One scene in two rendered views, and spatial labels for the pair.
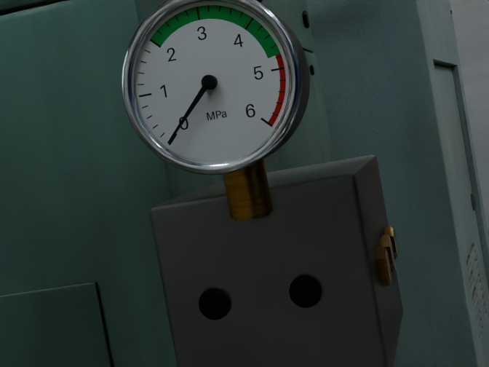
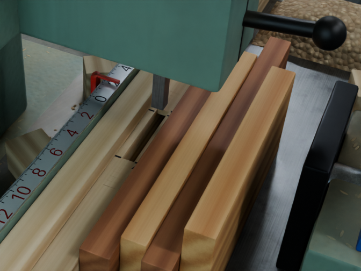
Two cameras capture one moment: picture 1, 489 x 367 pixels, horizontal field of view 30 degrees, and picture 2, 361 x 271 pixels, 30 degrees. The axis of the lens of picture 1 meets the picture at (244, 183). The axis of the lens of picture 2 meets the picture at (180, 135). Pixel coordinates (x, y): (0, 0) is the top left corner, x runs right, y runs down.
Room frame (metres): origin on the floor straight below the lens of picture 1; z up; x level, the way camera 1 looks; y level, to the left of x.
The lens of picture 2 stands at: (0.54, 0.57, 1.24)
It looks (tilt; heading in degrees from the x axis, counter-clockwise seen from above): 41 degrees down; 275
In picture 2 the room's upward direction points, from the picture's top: 6 degrees clockwise
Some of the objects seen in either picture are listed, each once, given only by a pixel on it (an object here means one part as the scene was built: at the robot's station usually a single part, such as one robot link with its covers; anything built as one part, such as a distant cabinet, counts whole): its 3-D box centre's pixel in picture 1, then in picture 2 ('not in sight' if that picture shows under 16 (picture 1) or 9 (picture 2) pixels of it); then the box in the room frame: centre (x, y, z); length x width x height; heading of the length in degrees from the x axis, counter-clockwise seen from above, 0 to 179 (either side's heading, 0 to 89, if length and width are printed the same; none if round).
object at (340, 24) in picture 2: not in sight; (291, 22); (0.51, 0.23, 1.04); 0.06 x 0.02 x 0.02; 167
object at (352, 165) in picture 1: (295, 267); not in sight; (0.39, -0.02, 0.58); 0.12 x 0.08 x 0.08; 167
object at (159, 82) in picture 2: not in sight; (161, 76); (0.59, 0.21, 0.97); 0.01 x 0.01 x 0.05; 77
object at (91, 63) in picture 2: not in sight; (102, 80); (0.68, 0.03, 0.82); 0.04 x 0.03 x 0.04; 22
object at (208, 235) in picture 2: not in sight; (239, 182); (0.53, 0.26, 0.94); 0.17 x 0.02 x 0.07; 77
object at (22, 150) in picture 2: not in sight; (36, 162); (0.71, 0.15, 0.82); 0.04 x 0.04 x 0.03; 46
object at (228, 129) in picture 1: (225, 108); not in sight; (0.33, 0.00, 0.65); 0.06 x 0.04 x 0.08; 77
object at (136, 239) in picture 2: not in sight; (196, 161); (0.56, 0.24, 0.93); 0.21 x 0.02 x 0.06; 77
